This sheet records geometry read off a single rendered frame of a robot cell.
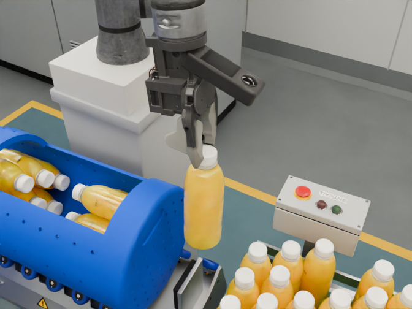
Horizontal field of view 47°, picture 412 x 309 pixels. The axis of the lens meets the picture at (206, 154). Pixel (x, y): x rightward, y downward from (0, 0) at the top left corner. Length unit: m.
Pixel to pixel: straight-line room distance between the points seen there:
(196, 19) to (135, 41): 0.69
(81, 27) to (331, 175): 1.77
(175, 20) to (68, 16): 2.53
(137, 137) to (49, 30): 2.13
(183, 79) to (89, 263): 0.42
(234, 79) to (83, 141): 0.91
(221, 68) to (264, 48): 3.27
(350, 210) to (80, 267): 0.61
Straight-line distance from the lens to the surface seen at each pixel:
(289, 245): 1.03
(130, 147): 1.36
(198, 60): 0.66
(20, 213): 1.03
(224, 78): 0.65
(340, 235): 1.13
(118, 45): 1.32
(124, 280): 0.92
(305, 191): 1.13
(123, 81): 1.25
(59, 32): 3.31
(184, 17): 0.64
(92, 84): 1.31
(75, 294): 1.14
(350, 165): 2.96
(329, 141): 3.10
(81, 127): 1.46
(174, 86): 0.68
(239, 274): 0.98
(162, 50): 0.69
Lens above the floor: 1.90
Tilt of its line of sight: 41 degrees down
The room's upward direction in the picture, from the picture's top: straight up
